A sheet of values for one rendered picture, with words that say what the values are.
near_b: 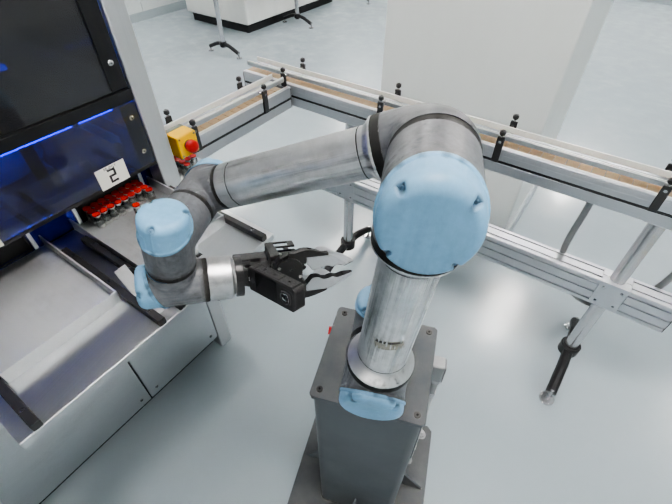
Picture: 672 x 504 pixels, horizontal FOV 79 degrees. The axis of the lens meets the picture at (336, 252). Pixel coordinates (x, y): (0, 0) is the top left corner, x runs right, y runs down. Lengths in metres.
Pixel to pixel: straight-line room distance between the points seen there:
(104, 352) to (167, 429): 0.92
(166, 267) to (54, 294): 0.59
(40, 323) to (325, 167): 0.80
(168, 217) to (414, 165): 0.35
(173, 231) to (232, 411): 1.33
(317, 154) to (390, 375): 0.37
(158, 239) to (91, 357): 0.48
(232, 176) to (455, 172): 0.37
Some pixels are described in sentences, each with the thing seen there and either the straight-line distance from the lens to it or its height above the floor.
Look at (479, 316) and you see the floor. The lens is 2.17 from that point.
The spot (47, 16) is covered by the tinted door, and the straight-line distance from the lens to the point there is 1.16.
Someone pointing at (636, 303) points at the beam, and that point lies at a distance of 1.79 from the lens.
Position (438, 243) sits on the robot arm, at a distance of 0.43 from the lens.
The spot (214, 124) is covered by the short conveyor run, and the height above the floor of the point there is 0.93.
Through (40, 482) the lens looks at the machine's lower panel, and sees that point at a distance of 1.81.
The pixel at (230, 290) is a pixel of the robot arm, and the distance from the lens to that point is 0.71.
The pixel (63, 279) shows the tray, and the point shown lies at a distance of 1.23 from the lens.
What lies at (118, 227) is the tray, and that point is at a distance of 1.32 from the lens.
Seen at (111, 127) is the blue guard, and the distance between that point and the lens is 1.25.
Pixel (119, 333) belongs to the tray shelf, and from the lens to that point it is 1.05.
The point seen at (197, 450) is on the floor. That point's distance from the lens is 1.83.
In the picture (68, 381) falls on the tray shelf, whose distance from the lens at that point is 1.03.
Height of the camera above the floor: 1.65
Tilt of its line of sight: 45 degrees down
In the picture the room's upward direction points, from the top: straight up
